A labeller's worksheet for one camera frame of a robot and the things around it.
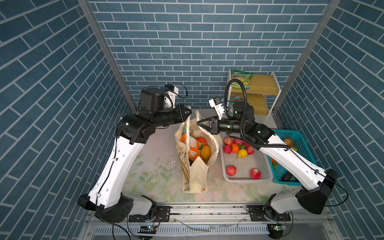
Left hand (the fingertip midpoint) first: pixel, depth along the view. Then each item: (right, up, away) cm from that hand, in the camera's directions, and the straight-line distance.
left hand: (192, 111), depth 60 cm
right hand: (+1, -4, +2) cm, 5 cm away
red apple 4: (+20, -21, +32) cm, 43 cm away
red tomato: (+5, -15, +27) cm, 32 cm away
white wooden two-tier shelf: (+41, +14, +27) cm, 51 cm away
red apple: (+15, -13, +3) cm, 20 cm away
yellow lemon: (+29, -23, +30) cm, 48 cm away
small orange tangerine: (+25, -20, +31) cm, 45 cm away
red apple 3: (+34, -33, +23) cm, 53 cm away
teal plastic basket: (+65, -16, +35) cm, 76 cm away
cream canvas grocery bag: (+1, -32, +14) cm, 35 cm away
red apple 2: (+20, -31, +23) cm, 44 cm away
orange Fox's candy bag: (0, -20, +22) cm, 30 cm away
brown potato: (+61, -17, +35) cm, 72 cm away
